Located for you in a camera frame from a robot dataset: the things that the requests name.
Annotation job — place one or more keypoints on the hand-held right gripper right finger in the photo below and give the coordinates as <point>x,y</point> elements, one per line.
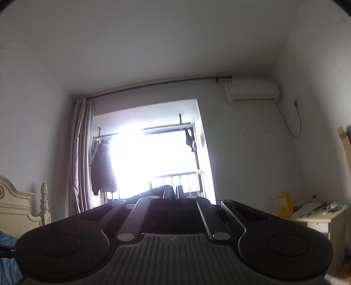
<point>181,197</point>

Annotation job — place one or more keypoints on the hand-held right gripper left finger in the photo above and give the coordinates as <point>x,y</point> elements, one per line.
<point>164,197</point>

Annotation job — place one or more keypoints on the balcony railing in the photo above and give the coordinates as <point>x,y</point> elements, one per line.
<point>178,175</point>

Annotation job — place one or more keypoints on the cream carved headboard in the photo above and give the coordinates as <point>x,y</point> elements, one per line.
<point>13,213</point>

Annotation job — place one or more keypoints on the balcony window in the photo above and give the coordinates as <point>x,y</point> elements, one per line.
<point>153,159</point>

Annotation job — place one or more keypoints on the black hanging garment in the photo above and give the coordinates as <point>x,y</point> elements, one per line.
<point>190,141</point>

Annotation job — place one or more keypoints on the dark hanging jacket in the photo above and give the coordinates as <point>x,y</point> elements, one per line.
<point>109,170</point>
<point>96,170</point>

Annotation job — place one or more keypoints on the pale pink curtain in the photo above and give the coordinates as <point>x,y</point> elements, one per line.
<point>79,153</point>

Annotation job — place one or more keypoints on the yellow bag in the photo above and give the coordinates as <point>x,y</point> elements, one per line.
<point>285,204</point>

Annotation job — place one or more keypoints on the dark curtain rod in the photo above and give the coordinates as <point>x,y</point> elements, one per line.
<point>153,85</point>

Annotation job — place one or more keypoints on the white sheet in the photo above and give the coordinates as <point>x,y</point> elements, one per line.
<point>307,210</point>

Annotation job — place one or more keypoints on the clutter of small tools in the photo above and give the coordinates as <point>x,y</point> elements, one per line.
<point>336,207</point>

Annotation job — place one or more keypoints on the cardboard piece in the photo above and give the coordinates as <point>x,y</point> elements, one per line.
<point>345,145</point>

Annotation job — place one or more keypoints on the metal clothes drying rail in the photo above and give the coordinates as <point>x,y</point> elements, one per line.
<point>164,127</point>

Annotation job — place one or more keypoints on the white wall air conditioner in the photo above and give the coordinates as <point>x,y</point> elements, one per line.
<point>252,89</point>

